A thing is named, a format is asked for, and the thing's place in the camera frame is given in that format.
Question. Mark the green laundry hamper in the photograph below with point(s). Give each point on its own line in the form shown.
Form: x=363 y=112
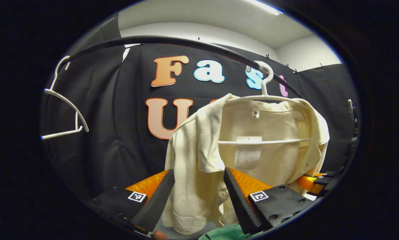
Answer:
x=226 y=233

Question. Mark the white plastic hanger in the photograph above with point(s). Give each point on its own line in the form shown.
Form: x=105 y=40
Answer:
x=267 y=83
x=73 y=108

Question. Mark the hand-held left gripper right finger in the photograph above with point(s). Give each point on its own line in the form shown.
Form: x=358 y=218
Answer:
x=239 y=203

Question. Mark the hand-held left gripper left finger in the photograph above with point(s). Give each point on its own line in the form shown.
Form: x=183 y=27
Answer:
x=156 y=203

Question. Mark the black clothes rack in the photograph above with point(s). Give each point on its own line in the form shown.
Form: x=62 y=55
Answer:
x=173 y=40

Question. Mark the black backdrop cloth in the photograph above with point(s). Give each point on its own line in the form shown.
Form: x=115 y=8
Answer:
x=119 y=133

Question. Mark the ceiling light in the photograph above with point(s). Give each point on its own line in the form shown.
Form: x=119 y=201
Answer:
x=266 y=6

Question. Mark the cream shirt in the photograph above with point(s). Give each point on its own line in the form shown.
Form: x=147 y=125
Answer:
x=199 y=140

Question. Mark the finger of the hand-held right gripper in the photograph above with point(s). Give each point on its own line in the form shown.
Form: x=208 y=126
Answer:
x=307 y=182

